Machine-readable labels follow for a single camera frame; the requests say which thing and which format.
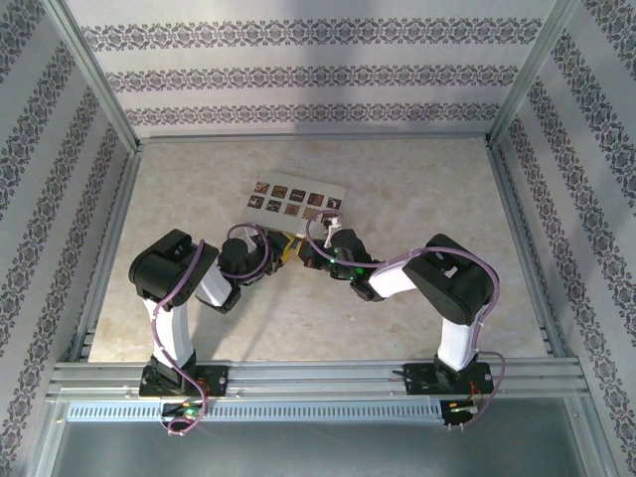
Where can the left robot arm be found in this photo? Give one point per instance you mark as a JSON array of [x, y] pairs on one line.
[[171, 328]]

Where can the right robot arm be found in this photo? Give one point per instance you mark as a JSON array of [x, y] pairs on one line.
[[454, 343]]

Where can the white box with picture tiles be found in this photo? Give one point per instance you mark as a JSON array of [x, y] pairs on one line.
[[298, 185]]

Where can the small circuit board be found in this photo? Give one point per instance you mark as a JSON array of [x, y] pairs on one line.
[[459, 408], [186, 411]]

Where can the grey metal panel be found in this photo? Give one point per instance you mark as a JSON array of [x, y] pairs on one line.
[[318, 449]]

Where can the aluminium frame rail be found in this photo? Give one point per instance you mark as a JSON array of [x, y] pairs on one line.
[[107, 248], [526, 238], [313, 140]]

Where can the wide aluminium base rail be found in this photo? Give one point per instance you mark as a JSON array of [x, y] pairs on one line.
[[318, 380]]

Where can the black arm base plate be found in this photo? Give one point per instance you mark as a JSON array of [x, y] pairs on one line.
[[213, 380], [420, 380]]

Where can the aluminium frame corner post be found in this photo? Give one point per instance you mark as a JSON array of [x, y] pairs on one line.
[[534, 69], [92, 74]]

